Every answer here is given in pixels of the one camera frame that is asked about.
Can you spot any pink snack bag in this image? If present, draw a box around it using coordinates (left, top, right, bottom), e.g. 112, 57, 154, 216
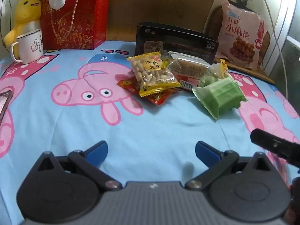
216, 0, 268, 70

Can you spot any red snack packet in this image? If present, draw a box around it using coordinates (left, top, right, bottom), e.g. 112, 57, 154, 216
117, 76, 180, 105

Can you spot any blue pig print blanket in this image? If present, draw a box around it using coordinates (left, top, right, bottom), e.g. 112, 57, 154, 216
0, 40, 300, 225

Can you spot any yellow peanut packet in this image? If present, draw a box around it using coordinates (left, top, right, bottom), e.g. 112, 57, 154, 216
127, 52, 181, 97

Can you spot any black stand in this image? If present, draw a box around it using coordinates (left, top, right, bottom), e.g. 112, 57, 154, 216
231, 0, 255, 12

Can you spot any clear brown pastry packet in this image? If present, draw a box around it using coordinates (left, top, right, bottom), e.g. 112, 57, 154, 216
164, 51, 223, 91

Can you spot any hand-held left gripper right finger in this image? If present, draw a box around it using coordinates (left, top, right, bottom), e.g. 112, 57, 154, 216
185, 141, 273, 191

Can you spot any black sheep print box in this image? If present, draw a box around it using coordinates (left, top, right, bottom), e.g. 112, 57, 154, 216
135, 22, 219, 65

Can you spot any green pastry packet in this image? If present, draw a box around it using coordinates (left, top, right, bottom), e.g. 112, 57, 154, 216
192, 76, 248, 120

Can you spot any green foil candy packet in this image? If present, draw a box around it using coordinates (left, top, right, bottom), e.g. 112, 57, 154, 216
202, 60, 229, 87

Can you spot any yellow duck plush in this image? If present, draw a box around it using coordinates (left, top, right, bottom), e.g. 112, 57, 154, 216
3, 0, 43, 47

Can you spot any red gift box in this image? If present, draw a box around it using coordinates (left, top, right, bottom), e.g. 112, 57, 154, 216
40, 0, 110, 50

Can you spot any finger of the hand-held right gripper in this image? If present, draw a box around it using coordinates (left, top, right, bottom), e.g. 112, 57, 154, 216
250, 128, 300, 168

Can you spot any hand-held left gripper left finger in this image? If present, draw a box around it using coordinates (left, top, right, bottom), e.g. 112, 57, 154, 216
31, 141, 123, 191

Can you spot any white enamel mug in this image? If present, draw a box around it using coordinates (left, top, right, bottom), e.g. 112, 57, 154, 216
10, 28, 44, 64

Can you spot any smartphone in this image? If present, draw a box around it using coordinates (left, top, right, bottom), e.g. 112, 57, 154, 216
0, 90, 13, 122

